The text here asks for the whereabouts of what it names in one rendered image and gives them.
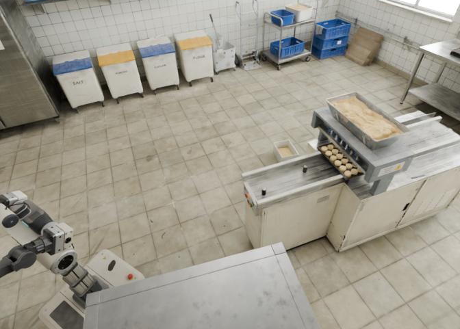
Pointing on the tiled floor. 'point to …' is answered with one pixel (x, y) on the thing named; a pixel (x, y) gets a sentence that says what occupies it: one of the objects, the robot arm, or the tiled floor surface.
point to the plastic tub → (284, 150)
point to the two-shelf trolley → (294, 36)
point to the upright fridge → (23, 70)
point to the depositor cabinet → (395, 193)
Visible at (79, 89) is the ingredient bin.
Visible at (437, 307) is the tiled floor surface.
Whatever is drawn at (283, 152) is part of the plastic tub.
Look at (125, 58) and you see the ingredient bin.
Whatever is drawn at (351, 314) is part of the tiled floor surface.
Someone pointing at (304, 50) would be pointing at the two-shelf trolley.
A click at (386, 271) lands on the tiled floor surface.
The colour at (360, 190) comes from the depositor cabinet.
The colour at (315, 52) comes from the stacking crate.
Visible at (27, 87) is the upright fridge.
